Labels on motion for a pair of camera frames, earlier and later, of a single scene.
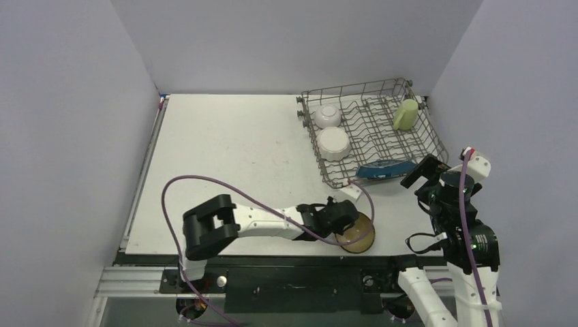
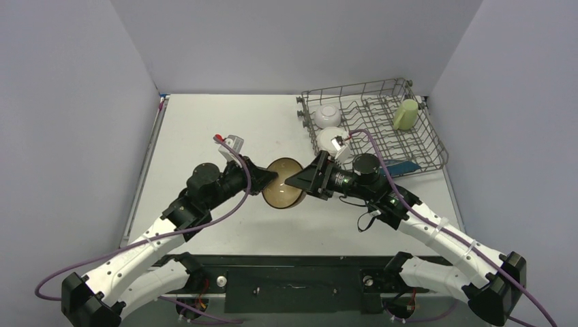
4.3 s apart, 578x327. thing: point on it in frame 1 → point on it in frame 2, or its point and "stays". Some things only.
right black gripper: x=424 y=169 → x=322 y=176
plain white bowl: x=327 y=116 stays
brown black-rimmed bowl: x=355 y=231 → x=278 y=194
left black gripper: x=331 y=202 → x=260 y=177
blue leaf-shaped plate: x=382 y=169 stays
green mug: x=405 y=115 stays
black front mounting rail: x=288 y=283 stays
